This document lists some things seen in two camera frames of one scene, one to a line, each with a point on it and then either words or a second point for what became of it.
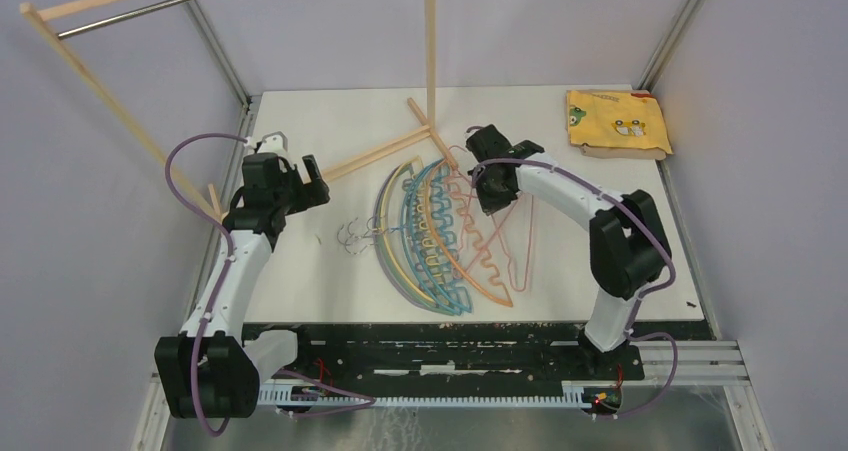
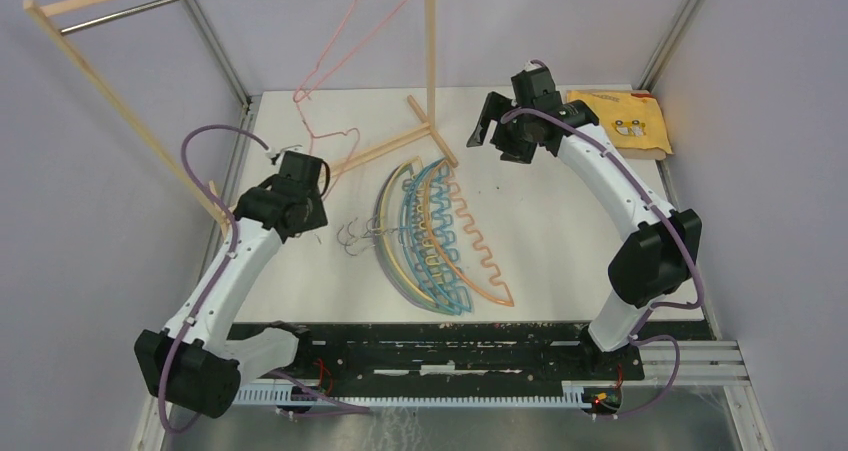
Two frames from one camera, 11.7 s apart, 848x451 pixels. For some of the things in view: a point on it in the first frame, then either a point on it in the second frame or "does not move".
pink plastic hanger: (499, 233) → (349, 64)
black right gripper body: (490, 197) → (514, 137)
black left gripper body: (288, 194) → (315, 213)
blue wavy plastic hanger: (430, 235) does not move
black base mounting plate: (449, 355) does not move
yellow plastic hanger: (387, 189) does not move
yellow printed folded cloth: (620, 124) does not move
